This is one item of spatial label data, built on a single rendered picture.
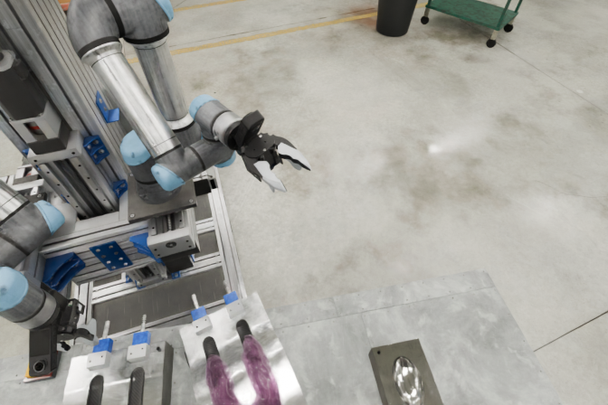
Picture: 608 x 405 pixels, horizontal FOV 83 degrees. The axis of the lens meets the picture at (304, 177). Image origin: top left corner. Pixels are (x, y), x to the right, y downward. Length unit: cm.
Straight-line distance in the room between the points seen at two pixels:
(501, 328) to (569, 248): 153
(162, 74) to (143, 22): 15
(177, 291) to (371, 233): 124
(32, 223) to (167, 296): 117
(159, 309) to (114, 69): 138
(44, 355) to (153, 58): 74
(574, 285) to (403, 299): 156
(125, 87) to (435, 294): 114
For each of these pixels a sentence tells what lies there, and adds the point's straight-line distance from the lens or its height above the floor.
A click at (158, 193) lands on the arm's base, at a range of 124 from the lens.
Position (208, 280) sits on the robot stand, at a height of 21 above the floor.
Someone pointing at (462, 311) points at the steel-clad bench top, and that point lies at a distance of 136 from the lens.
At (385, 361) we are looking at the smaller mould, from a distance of 116.
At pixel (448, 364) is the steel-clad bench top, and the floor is 80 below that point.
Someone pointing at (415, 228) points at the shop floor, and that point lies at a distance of 247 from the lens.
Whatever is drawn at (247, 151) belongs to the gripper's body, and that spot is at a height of 146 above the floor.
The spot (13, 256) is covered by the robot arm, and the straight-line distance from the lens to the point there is 97.
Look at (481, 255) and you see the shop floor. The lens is 251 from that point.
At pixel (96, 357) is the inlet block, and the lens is 124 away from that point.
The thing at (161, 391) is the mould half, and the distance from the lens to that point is 117.
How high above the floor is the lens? 198
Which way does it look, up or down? 49 degrees down
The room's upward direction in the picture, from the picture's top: straight up
